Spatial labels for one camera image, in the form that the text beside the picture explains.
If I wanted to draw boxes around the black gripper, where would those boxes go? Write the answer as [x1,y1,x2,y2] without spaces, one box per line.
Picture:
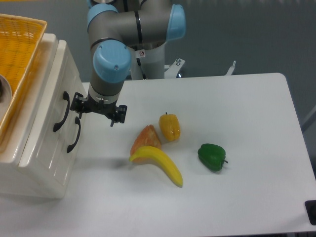
[70,92,127,127]

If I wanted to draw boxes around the black table corner clamp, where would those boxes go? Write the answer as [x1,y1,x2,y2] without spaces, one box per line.
[305,200,316,226]

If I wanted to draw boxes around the grey bowl in basket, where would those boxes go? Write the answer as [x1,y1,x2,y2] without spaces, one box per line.
[0,76,12,120]

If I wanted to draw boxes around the white drawer cabinet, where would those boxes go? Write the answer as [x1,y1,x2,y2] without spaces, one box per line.
[0,34,84,198]

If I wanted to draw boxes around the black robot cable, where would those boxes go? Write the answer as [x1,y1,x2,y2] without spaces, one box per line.
[134,49,149,80]

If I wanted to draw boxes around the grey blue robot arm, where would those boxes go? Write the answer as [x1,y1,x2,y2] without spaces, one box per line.
[70,0,186,123]

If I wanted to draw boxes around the green toy bell pepper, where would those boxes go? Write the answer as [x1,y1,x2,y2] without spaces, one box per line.
[197,143,228,172]

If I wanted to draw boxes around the yellow toy banana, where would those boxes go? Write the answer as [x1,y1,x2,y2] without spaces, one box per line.
[129,146,183,188]

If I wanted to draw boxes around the yellow toy bell pepper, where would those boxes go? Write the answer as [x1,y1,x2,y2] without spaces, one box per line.
[158,113,181,142]

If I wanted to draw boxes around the orange toy fruit wedge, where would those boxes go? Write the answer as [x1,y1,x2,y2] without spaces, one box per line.
[129,124,162,165]

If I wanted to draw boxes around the yellow woven basket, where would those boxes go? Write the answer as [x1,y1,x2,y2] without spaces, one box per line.
[0,14,47,140]

